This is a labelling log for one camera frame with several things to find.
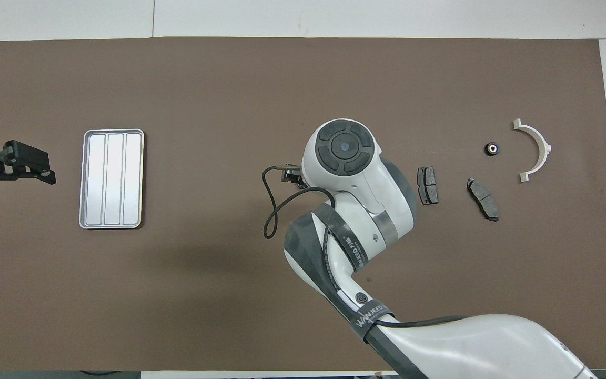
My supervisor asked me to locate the rectangular dark brake pad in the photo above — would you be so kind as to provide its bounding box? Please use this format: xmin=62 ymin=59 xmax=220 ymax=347
xmin=417 ymin=166 xmax=439 ymax=205

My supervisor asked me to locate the brown table mat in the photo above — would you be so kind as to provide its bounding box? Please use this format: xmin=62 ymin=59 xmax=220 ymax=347
xmin=0 ymin=37 xmax=606 ymax=372

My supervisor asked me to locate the curved dark brake pad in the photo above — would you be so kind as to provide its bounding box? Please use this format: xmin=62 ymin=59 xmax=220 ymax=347
xmin=467 ymin=177 xmax=500 ymax=222

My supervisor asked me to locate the white semicircular bracket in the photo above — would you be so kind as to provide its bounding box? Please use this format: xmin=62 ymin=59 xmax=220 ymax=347
xmin=512 ymin=119 xmax=552 ymax=183

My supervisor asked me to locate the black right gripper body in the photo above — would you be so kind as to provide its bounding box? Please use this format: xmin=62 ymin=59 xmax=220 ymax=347
xmin=281 ymin=164 xmax=307 ymax=188

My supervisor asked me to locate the silver metal tray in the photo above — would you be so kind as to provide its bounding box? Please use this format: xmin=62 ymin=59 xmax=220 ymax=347
xmin=79 ymin=129 xmax=145 ymax=230

